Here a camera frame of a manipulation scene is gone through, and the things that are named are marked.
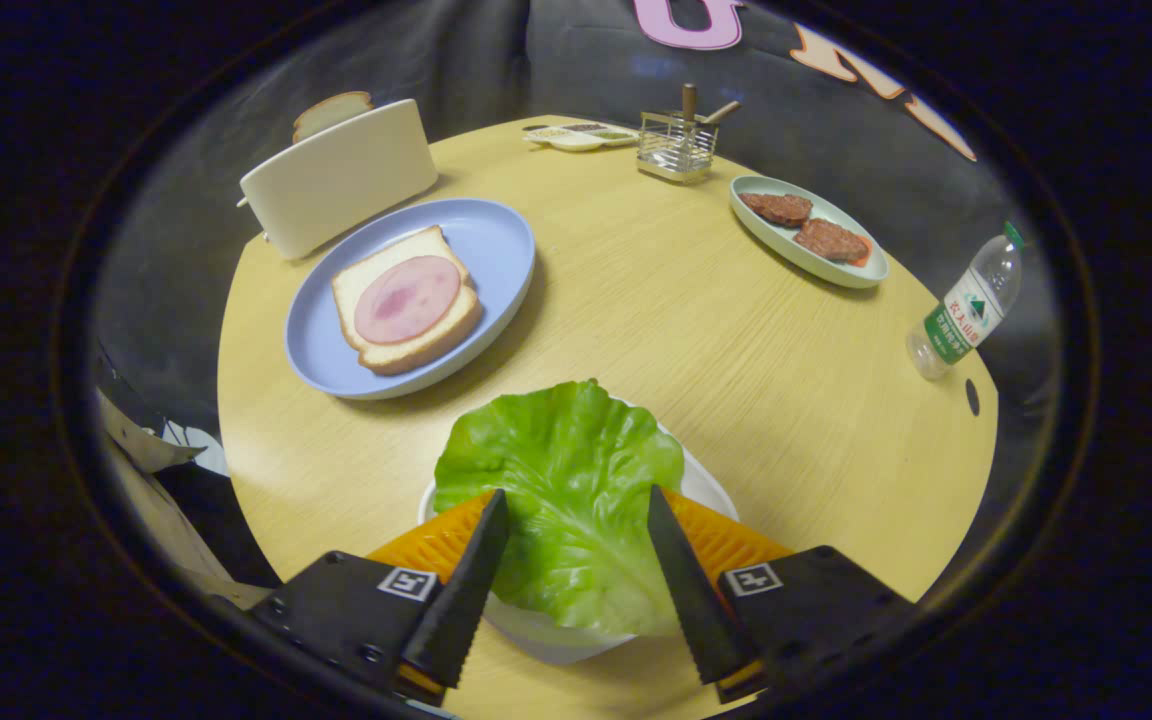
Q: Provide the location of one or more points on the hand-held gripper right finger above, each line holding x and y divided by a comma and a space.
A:
686, 580

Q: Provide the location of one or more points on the white plate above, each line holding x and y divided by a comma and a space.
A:
556, 645

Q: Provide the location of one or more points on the toasted bread slice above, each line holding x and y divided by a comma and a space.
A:
331, 112

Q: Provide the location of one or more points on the blue plate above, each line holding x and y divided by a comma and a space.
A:
491, 245

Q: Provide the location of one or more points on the pink ham slice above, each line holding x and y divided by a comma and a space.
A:
406, 300

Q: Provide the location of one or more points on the clear water bottle green label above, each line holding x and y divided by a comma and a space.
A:
961, 315

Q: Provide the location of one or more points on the brown meat piece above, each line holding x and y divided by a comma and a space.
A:
831, 240
778, 208

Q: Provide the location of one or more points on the green lettuce leaf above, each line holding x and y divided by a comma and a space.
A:
556, 460

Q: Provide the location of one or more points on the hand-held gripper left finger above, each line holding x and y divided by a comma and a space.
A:
466, 580

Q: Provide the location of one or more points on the white toaster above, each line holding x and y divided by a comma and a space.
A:
336, 185

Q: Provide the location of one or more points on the pale green oval plate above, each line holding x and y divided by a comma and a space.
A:
771, 245

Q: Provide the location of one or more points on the black backdrop cloth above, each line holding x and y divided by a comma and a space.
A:
556, 60

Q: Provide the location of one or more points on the white bread slice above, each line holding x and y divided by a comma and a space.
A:
391, 260

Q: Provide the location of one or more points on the white divided grain dish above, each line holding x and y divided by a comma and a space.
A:
581, 140

